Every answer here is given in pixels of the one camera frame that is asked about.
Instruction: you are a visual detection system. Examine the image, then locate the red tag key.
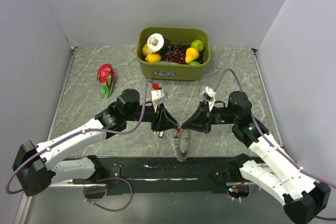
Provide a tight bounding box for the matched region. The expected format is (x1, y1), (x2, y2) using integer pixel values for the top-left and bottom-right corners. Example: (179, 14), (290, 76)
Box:
(176, 127), (182, 135)

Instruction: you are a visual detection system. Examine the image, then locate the yellow pear toy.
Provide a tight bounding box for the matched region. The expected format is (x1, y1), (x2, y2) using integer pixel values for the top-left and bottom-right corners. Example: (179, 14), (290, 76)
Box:
(185, 47), (200, 64)

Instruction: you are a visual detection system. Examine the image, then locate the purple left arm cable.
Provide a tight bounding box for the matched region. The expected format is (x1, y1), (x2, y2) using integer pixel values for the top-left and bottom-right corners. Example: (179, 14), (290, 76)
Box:
(5, 79), (158, 195)

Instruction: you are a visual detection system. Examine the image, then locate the olive green plastic bin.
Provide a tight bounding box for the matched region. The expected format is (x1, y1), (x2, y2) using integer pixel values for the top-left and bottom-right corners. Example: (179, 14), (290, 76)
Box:
(136, 26), (211, 81)

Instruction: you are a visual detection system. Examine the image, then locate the green lime toy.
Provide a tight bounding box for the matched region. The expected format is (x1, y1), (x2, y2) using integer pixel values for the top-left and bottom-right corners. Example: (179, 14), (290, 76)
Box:
(191, 40), (205, 52)

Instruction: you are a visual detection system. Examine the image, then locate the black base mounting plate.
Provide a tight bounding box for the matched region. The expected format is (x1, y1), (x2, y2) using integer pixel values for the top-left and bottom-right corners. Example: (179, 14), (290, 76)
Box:
(72, 157), (244, 196)

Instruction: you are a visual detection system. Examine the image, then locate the aluminium rail frame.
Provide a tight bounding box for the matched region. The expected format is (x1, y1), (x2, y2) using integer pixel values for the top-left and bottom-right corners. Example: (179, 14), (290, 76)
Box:
(14, 179), (85, 224)

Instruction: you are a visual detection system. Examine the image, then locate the large silver toothed keyring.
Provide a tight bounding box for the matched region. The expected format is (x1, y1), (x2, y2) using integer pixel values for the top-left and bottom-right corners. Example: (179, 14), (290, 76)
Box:
(172, 129), (192, 162)

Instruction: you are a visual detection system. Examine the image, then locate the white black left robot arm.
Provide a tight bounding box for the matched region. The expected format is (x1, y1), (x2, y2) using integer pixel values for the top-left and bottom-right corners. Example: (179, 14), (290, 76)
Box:
(13, 89), (178, 196)

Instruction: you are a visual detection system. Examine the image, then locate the dark red grape bunch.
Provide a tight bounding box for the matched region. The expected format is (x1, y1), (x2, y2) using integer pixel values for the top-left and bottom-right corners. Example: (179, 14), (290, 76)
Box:
(161, 43), (190, 65)

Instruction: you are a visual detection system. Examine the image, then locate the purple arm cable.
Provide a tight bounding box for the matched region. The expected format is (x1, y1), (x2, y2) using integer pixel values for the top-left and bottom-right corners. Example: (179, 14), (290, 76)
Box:
(5, 79), (158, 195)
(212, 68), (336, 221)

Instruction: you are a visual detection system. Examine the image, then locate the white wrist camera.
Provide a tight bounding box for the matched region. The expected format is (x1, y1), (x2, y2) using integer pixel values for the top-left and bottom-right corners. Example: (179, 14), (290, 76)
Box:
(151, 82), (168, 112)
(200, 85), (216, 113)

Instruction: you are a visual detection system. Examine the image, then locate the white black cylinder roll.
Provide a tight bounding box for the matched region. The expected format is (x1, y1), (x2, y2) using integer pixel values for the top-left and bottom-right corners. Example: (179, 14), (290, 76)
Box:
(146, 33), (171, 55)

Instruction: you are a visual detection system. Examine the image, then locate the yellow lemon toy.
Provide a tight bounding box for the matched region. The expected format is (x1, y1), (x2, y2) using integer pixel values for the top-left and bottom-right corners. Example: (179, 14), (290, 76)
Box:
(141, 44), (149, 57)

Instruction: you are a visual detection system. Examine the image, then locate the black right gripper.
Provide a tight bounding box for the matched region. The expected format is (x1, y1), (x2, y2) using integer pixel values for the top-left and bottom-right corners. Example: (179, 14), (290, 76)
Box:
(181, 99), (238, 134)

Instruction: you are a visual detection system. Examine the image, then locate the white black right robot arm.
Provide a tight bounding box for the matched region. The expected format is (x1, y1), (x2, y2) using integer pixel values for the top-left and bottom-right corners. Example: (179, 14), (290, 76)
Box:
(182, 87), (331, 223)

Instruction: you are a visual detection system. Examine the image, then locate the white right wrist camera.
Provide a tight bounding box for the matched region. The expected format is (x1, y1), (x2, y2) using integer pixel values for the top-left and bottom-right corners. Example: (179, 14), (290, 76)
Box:
(200, 85), (216, 113)

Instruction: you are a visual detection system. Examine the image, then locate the green fruit toy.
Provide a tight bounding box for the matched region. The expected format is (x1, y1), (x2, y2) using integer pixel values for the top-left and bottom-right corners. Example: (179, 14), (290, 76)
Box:
(189, 61), (201, 66)

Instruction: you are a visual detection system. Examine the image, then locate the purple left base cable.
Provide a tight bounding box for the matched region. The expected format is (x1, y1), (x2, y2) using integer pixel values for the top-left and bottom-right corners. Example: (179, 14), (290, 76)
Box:
(82, 177), (133, 211)

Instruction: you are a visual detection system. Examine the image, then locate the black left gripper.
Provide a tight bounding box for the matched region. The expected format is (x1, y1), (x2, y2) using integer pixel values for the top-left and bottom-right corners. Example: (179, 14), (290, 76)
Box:
(125, 100), (177, 131)

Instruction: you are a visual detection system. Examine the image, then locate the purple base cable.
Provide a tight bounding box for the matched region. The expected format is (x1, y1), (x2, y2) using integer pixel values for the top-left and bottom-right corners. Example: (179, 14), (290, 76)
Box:
(82, 177), (133, 211)
(230, 184), (263, 204)

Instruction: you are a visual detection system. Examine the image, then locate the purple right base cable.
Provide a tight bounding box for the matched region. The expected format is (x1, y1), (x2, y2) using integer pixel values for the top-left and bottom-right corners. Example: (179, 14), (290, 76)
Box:
(230, 184), (263, 204)

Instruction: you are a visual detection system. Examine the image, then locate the red dragon fruit toy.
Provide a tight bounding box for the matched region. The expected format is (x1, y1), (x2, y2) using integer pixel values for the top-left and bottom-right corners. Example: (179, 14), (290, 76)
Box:
(97, 63), (115, 98)

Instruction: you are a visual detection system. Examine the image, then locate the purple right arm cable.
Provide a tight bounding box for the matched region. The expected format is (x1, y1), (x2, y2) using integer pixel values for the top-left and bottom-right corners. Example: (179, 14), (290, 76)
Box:
(212, 68), (336, 221)

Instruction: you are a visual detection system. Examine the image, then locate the orange yellow mango toy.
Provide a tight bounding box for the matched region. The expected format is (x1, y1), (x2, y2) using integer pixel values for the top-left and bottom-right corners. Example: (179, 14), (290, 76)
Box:
(145, 53), (161, 63)

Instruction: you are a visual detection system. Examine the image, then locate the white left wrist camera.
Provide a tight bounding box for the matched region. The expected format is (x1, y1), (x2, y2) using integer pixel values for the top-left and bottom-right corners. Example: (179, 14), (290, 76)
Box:
(151, 82), (168, 112)

